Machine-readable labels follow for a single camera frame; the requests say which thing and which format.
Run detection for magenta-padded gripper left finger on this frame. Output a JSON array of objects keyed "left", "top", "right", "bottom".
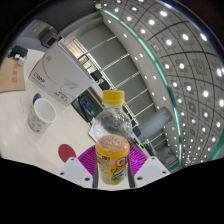
[{"left": 58, "top": 145, "right": 99, "bottom": 189}]

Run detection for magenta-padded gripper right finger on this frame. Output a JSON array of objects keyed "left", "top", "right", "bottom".
[{"left": 127, "top": 145, "right": 171, "bottom": 189}]

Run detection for yellow-capped clear drink bottle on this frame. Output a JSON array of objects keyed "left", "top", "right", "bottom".
[{"left": 93, "top": 89, "right": 132, "bottom": 186}]

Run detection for flat round red coaster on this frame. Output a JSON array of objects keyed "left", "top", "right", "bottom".
[{"left": 58, "top": 143, "right": 78, "bottom": 164}]

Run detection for white paper sheet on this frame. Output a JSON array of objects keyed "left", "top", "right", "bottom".
[{"left": 87, "top": 125, "right": 98, "bottom": 142}]

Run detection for white dotted mug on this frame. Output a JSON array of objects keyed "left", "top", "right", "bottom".
[{"left": 27, "top": 92, "right": 58, "bottom": 134}]

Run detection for black bag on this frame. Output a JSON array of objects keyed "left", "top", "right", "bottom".
[{"left": 71, "top": 89, "right": 105, "bottom": 124}]

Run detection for black office chairs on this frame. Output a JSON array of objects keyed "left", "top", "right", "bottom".
[{"left": 89, "top": 69, "right": 113, "bottom": 92}]

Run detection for white paper ream box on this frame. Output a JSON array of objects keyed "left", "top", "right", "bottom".
[{"left": 28, "top": 41, "right": 94, "bottom": 107}]

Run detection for ceiling lights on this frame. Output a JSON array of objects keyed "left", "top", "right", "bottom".
[{"left": 99, "top": 0, "right": 224, "bottom": 163}]

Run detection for brown paper envelope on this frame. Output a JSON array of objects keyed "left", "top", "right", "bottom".
[{"left": 0, "top": 57, "right": 27, "bottom": 94}]

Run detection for black power adapter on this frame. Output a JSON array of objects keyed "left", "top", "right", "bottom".
[{"left": 7, "top": 44, "right": 30, "bottom": 66}]

